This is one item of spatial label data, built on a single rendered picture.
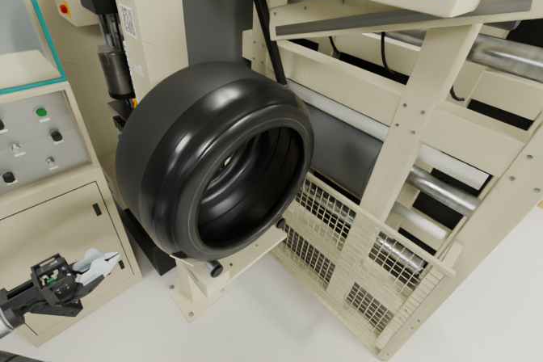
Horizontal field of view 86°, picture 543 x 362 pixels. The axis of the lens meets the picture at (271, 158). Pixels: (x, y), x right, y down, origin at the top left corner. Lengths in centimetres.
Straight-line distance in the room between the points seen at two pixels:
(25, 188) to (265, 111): 103
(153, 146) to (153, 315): 140
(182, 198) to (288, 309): 138
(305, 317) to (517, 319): 130
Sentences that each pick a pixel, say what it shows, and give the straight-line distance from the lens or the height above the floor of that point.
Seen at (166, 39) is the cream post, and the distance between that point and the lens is 90.
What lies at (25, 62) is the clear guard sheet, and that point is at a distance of 121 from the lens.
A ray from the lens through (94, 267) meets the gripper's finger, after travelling 79.
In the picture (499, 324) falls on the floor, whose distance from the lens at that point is 240.
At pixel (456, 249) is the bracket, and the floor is 98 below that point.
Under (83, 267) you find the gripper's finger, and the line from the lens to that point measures 83.
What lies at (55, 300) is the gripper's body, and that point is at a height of 110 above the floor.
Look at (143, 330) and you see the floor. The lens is 193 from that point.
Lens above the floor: 173
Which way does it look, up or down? 38 degrees down
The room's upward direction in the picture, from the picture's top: 6 degrees clockwise
